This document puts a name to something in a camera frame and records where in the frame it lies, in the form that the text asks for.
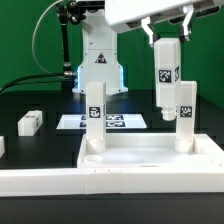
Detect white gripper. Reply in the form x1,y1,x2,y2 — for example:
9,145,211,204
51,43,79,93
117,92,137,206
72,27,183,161
104,0,224,46

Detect white desk top tray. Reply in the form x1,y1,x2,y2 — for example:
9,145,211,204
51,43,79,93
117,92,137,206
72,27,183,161
77,133,224,169

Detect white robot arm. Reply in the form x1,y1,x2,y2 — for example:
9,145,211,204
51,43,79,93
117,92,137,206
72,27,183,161
72,0,224,107

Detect fiducial marker sheet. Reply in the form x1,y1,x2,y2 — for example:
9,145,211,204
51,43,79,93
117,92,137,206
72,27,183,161
57,114,147,130

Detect grey curved cable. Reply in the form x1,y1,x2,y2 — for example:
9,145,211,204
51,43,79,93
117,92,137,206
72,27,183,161
31,0,65,75

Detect black cable bundle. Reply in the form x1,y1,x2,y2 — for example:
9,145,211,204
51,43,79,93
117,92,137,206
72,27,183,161
0,73,66,95

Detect white front fence wall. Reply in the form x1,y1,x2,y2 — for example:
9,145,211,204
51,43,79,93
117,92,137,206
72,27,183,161
0,167,224,197

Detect white fence wall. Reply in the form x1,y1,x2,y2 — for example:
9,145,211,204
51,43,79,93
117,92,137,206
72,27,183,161
0,167,224,197
0,136,5,158

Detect white left fence wall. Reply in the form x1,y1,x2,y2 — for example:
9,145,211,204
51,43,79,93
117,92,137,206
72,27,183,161
0,136,5,158

